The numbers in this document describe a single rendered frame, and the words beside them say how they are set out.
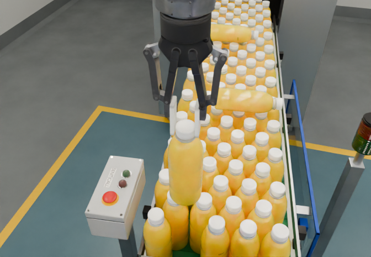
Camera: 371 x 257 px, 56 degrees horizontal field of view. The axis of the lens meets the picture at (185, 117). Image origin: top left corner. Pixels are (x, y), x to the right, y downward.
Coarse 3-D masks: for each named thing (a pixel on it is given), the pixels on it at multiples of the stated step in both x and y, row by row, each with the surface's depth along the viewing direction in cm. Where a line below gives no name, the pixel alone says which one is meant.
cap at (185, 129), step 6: (180, 120) 66; (186, 120) 66; (180, 126) 64; (186, 126) 64; (192, 126) 64; (180, 132) 63; (186, 132) 63; (192, 132) 64; (180, 138) 65; (186, 138) 64
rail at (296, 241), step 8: (280, 72) 157; (280, 80) 152; (280, 88) 148; (280, 96) 146; (288, 144) 121; (288, 152) 118; (288, 160) 115; (288, 168) 114; (288, 176) 112; (296, 216) 99; (296, 224) 96; (296, 232) 95; (296, 240) 93; (296, 248) 92; (296, 256) 91
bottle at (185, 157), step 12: (180, 144) 65; (192, 144) 65; (168, 156) 68; (180, 156) 66; (192, 156) 66; (168, 168) 71; (180, 168) 67; (192, 168) 68; (180, 180) 70; (192, 180) 70; (180, 192) 73; (192, 192) 73; (180, 204) 76
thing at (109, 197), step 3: (105, 192) 89; (108, 192) 89; (111, 192) 89; (114, 192) 89; (105, 195) 88; (108, 195) 88; (111, 195) 88; (114, 195) 88; (105, 198) 87; (108, 198) 87; (111, 198) 87; (114, 198) 87; (105, 201) 87; (108, 201) 87; (111, 201) 87
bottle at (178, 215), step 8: (168, 208) 89; (176, 208) 89; (184, 208) 90; (168, 216) 89; (176, 216) 89; (184, 216) 90; (176, 224) 90; (184, 224) 92; (176, 232) 93; (184, 232) 95; (176, 240) 95; (184, 240) 97; (176, 248) 98
